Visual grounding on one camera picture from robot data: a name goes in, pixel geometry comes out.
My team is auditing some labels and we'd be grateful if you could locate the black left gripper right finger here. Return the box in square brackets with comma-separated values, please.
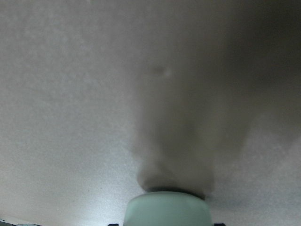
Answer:
[213, 222, 226, 226]

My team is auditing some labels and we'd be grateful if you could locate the green cup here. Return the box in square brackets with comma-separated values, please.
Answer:
[123, 188, 214, 226]

